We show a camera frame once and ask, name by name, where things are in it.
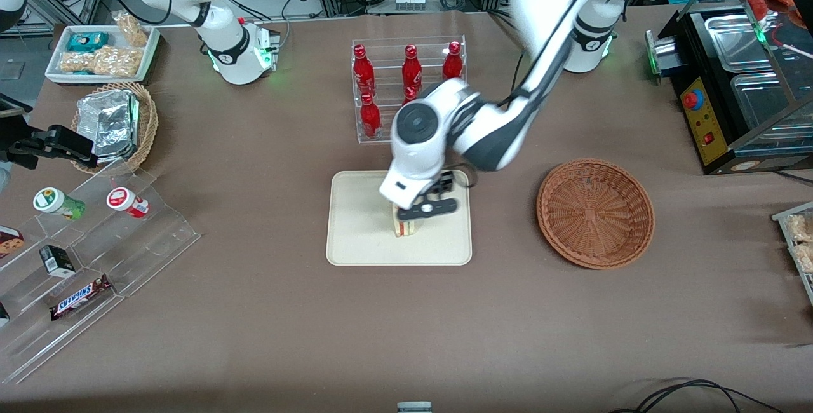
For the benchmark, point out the green lid cup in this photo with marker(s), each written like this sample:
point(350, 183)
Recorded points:
point(56, 202)

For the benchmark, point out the red lid cup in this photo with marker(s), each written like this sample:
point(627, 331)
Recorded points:
point(126, 201)

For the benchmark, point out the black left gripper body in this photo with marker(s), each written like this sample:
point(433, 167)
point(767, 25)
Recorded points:
point(445, 182)

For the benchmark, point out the red cola bottle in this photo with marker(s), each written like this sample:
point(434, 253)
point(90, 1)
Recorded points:
point(409, 95)
point(452, 62)
point(370, 114)
point(362, 67)
point(411, 68)

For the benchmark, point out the dark small packet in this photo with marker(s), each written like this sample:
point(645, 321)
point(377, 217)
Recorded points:
point(3, 314)

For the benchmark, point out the silver metal device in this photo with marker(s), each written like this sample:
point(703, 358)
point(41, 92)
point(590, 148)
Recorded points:
point(664, 54)

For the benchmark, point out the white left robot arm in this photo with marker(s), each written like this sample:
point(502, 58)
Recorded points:
point(495, 133)

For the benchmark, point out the teal snack packet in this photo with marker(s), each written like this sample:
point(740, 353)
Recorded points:
point(87, 41)

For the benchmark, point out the clear snack bag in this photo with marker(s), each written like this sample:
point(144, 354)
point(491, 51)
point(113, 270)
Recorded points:
point(805, 257)
point(799, 227)

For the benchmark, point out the black food warmer cabinet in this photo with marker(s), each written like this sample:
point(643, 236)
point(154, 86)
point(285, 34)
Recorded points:
point(705, 121)

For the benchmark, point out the Snickers bar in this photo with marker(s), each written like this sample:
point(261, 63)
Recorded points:
point(79, 297)

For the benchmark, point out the steel warmer pan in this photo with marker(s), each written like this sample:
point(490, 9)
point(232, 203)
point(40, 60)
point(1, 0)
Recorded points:
point(759, 101)
point(730, 35)

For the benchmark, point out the grey white device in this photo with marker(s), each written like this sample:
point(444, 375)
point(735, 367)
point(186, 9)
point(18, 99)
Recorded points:
point(414, 408)

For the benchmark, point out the small wicker basket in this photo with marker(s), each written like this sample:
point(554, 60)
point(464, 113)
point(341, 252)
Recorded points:
point(148, 127)

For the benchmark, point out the clear peanut bag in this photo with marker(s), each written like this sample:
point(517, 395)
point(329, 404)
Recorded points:
point(101, 61)
point(131, 28)

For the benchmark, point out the foil food container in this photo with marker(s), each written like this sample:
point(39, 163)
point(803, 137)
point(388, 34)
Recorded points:
point(108, 124)

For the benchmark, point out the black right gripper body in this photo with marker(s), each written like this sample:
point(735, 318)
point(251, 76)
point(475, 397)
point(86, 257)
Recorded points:
point(39, 142)

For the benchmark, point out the small black box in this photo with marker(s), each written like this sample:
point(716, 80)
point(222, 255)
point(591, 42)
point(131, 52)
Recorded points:
point(57, 260)

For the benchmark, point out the cookie box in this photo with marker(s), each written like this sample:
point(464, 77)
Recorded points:
point(9, 243)

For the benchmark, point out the white snack tray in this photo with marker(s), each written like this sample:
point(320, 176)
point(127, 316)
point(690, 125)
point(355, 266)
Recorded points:
point(56, 77)

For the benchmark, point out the grey framed snack rack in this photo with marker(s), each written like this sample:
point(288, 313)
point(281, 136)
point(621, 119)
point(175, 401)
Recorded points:
point(782, 215)

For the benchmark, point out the cream plastic tray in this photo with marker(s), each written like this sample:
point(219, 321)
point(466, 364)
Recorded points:
point(362, 235)

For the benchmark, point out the clear acrylic step display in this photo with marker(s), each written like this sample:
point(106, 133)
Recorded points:
point(159, 235)

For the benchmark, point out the white power strip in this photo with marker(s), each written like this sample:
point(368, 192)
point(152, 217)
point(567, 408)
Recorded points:
point(409, 0)

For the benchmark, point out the triangle sandwich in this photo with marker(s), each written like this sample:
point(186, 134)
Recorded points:
point(406, 229)

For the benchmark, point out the brown wicker basket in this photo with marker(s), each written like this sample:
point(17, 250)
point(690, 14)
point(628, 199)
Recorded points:
point(597, 216)

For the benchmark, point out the clear acrylic bottle rack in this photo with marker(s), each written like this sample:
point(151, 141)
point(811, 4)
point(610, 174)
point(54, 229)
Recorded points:
point(384, 82)

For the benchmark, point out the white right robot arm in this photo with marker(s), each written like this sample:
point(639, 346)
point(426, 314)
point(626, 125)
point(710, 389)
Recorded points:
point(222, 25)

